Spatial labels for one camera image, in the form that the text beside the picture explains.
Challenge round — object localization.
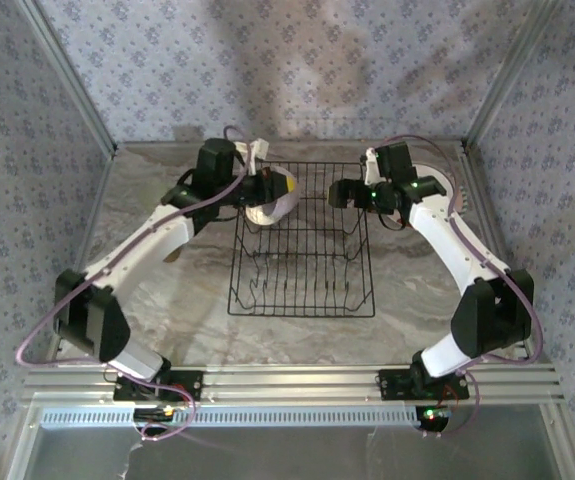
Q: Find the lavender ceramic bowl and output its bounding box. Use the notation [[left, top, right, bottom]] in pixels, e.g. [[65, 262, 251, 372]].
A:
[[265, 167, 300, 217]]

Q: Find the white plate green rim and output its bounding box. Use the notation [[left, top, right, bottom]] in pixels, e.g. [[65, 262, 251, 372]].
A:
[[411, 163, 454, 199]]

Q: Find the blue beige red plate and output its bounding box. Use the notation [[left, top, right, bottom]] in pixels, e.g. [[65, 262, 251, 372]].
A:
[[446, 169, 468, 217]]

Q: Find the black wire dish rack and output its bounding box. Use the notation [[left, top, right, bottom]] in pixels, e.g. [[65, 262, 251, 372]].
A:
[[226, 160, 376, 319]]

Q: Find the small LED circuit board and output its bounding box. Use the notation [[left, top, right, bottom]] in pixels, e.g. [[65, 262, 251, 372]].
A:
[[133, 407, 178, 425], [414, 405, 452, 435]]

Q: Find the thin black wire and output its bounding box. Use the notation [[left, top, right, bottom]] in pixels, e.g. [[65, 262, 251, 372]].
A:
[[379, 209, 411, 232]]

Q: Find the aluminium side rail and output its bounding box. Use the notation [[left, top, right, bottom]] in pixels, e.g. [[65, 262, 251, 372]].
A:
[[69, 144, 121, 276], [459, 142, 536, 364]]

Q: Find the aluminium corner post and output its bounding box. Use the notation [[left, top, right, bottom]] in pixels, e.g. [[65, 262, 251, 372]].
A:
[[16, 0, 119, 154], [464, 0, 566, 149]]

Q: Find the long aluminium base rail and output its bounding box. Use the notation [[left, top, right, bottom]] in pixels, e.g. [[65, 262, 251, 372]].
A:
[[21, 364, 566, 406]]

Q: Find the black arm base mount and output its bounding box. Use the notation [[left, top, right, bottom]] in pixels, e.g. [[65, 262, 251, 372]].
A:
[[377, 368, 470, 402], [113, 369, 204, 402]]

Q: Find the purple cable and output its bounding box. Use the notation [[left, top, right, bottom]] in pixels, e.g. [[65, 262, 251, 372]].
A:
[[14, 124, 263, 442], [365, 133, 543, 441]]

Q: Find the white slotted cable duct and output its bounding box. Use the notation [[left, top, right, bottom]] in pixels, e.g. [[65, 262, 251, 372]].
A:
[[40, 405, 421, 428]]

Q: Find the aluminium frame bar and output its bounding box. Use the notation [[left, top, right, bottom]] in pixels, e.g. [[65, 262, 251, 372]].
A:
[[541, 403, 575, 480], [6, 405, 43, 480]]

